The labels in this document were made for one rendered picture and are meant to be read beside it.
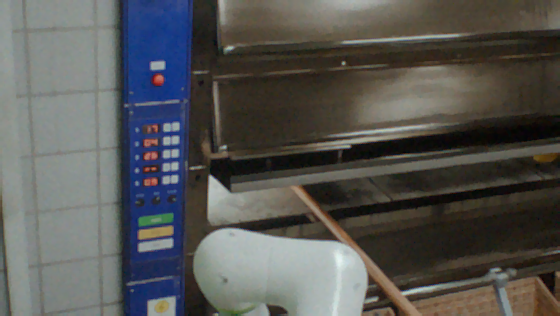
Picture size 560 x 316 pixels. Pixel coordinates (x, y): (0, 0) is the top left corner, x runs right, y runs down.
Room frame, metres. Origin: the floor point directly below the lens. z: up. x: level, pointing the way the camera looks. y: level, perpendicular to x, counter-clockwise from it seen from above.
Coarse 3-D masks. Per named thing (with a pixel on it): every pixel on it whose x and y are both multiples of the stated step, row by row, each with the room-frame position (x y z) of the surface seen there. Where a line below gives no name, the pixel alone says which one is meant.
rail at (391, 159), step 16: (496, 144) 2.08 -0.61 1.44; (512, 144) 2.09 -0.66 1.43; (528, 144) 2.11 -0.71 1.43; (544, 144) 2.14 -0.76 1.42; (352, 160) 1.90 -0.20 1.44; (368, 160) 1.90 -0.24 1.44; (384, 160) 1.92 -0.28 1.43; (400, 160) 1.94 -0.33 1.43; (416, 160) 1.96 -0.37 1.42; (240, 176) 1.76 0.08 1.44; (256, 176) 1.77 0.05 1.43; (272, 176) 1.79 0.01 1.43; (288, 176) 1.81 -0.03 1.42
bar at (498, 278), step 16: (496, 272) 1.83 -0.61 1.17; (512, 272) 1.84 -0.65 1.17; (528, 272) 1.86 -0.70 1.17; (544, 272) 1.88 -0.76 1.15; (416, 288) 1.72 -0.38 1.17; (432, 288) 1.73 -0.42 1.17; (448, 288) 1.75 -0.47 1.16; (464, 288) 1.77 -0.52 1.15; (496, 288) 1.81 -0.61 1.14; (368, 304) 1.65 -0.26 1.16
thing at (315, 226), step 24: (456, 192) 2.27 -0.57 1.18; (480, 192) 2.28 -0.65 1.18; (504, 192) 2.29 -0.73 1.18; (528, 192) 2.32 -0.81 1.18; (552, 192) 2.36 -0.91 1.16; (288, 216) 2.03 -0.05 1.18; (312, 216) 2.04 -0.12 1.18; (336, 216) 2.05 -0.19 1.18; (360, 216) 2.07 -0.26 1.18; (384, 216) 2.10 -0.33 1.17; (408, 216) 2.13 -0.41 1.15
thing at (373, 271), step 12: (300, 192) 2.13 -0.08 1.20; (312, 204) 2.06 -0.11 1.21; (324, 216) 2.00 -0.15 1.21; (336, 228) 1.93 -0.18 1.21; (348, 240) 1.87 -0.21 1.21; (360, 252) 1.82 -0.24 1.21; (372, 264) 1.77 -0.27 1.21; (372, 276) 1.73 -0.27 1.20; (384, 276) 1.72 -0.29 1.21; (384, 288) 1.68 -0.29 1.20; (396, 288) 1.67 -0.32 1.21; (396, 300) 1.63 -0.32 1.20; (408, 312) 1.58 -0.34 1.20
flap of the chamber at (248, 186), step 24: (384, 144) 2.13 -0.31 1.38; (408, 144) 2.13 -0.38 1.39; (432, 144) 2.14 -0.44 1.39; (456, 144) 2.14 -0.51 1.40; (480, 144) 2.14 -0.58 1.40; (216, 168) 1.87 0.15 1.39; (240, 168) 1.88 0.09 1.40; (264, 168) 1.88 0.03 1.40; (360, 168) 1.89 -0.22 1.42; (384, 168) 1.92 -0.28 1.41; (408, 168) 1.95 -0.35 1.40; (240, 192) 1.75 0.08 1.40
